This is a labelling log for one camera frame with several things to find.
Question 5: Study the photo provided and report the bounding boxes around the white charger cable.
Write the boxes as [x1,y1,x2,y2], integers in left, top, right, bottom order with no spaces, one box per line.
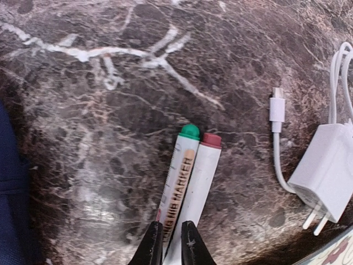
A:
[269,41,353,195]

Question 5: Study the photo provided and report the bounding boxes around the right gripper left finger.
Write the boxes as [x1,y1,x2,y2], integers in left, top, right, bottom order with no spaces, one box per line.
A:
[128,221,163,265]

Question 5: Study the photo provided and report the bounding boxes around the floral square plate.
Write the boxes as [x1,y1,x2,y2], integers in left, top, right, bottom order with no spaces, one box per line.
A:
[296,229,352,265]

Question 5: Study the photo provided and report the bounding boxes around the navy blue student backpack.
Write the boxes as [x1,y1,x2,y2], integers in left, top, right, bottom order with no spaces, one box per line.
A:
[1,105,36,264]

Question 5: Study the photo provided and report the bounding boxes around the white USB charger block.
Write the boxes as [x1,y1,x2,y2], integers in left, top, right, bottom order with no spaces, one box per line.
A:
[288,122,352,236]

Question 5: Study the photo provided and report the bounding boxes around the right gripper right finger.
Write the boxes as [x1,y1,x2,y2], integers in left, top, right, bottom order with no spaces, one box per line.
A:
[181,221,216,265]

